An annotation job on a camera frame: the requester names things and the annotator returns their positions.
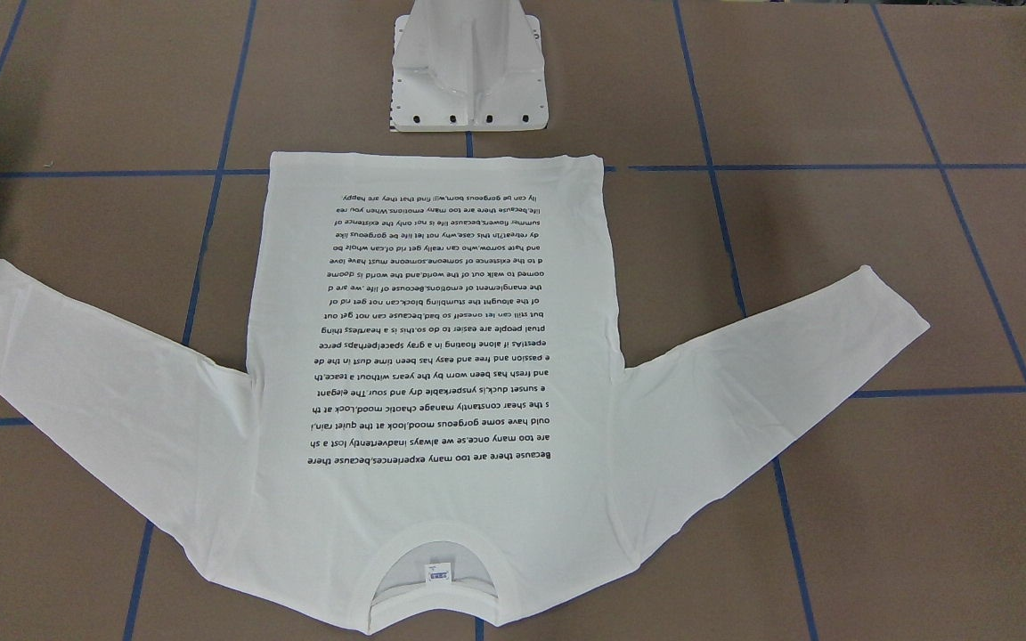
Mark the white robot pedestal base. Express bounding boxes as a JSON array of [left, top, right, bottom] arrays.
[[390, 1, 549, 133]]

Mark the white long-sleeve printed shirt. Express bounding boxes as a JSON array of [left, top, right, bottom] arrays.
[[0, 151, 928, 634]]

